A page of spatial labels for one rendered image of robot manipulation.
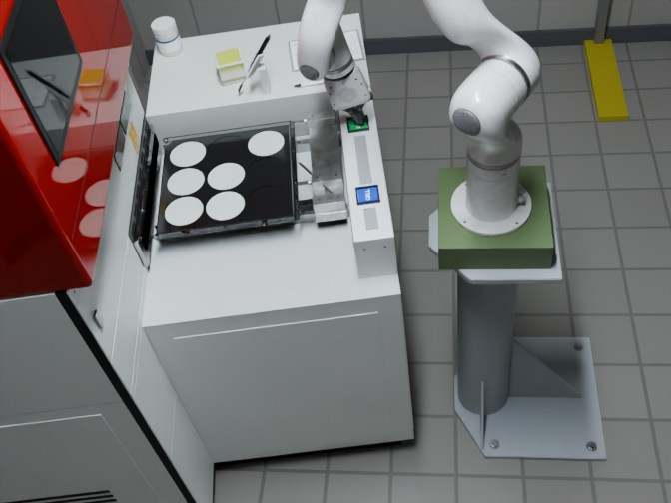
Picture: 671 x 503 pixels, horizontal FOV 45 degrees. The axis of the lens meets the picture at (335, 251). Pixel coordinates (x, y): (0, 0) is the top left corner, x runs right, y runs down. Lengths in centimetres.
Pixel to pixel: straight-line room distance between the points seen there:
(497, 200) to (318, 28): 55
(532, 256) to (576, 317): 100
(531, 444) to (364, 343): 77
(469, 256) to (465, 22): 57
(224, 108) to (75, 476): 104
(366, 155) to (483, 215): 34
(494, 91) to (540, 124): 194
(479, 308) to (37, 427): 113
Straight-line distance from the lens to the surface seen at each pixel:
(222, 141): 225
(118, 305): 183
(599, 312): 292
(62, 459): 214
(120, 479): 223
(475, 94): 161
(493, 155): 175
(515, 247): 189
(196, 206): 209
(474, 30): 162
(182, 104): 230
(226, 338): 201
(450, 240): 189
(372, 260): 189
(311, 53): 183
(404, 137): 350
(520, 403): 267
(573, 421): 266
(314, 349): 206
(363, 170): 199
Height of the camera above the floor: 234
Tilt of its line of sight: 49 degrees down
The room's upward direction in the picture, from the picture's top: 10 degrees counter-clockwise
